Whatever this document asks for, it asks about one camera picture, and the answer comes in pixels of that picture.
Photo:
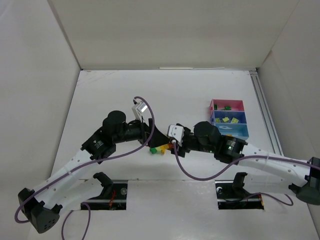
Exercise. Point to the pink container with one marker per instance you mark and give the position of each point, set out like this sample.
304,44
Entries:
236,105

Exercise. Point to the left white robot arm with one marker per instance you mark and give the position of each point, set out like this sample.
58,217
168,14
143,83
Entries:
43,204

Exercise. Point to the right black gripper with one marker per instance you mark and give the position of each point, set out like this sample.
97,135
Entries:
184,141

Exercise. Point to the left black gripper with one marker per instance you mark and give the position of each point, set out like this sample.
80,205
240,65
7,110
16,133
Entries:
146,133

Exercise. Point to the light blue container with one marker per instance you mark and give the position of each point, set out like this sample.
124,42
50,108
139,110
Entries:
237,130

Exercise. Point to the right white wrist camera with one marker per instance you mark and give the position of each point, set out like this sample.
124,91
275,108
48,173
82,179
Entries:
176,132

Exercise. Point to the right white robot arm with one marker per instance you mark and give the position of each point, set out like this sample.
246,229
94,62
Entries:
284,175

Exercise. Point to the green lego in pile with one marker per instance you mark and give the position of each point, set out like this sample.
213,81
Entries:
153,150

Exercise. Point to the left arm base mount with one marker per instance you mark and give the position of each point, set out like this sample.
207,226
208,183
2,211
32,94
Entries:
112,197

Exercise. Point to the yellow curved lego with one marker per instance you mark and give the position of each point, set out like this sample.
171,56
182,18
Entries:
162,149

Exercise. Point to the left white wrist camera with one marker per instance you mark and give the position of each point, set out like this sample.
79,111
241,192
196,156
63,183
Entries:
138,109

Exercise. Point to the purple-blue container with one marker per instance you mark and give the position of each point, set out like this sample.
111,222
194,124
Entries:
240,115

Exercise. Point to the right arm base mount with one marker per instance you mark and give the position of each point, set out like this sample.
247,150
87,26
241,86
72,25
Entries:
231,195

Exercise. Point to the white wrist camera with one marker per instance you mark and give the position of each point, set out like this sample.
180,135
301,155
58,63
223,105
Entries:
138,109
176,132

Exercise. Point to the aluminium rail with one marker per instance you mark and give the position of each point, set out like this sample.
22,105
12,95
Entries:
266,114

